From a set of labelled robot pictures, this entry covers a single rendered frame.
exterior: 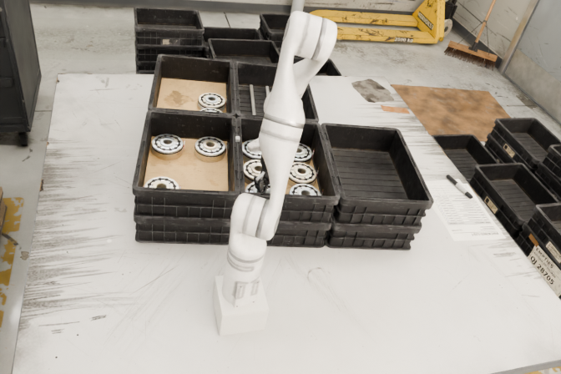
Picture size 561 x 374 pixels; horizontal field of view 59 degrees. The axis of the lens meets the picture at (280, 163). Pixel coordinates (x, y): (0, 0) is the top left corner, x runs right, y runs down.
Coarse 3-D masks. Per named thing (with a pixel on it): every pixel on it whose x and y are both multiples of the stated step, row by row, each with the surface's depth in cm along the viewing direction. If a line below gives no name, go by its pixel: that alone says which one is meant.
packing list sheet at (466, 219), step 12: (444, 180) 199; (432, 192) 192; (444, 192) 193; (456, 192) 194; (444, 204) 188; (456, 204) 189; (468, 204) 190; (480, 204) 191; (444, 216) 182; (456, 216) 183; (468, 216) 184; (480, 216) 185; (456, 228) 178; (468, 228) 179; (480, 228) 180; (492, 228) 181; (456, 240) 173
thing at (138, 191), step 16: (160, 112) 166; (176, 112) 167; (144, 128) 157; (144, 144) 151; (144, 192) 136; (160, 192) 137; (176, 192) 137; (192, 192) 138; (208, 192) 139; (224, 192) 140
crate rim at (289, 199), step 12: (252, 120) 171; (240, 132) 164; (240, 144) 159; (324, 144) 166; (240, 156) 154; (240, 168) 150; (240, 180) 145; (240, 192) 141; (252, 192) 142; (336, 192) 148; (312, 204) 146; (324, 204) 146; (336, 204) 147
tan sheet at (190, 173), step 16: (192, 144) 171; (160, 160) 162; (176, 160) 163; (192, 160) 164; (224, 160) 167; (160, 176) 156; (176, 176) 157; (192, 176) 158; (208, 176) 159; (224, 176) 161
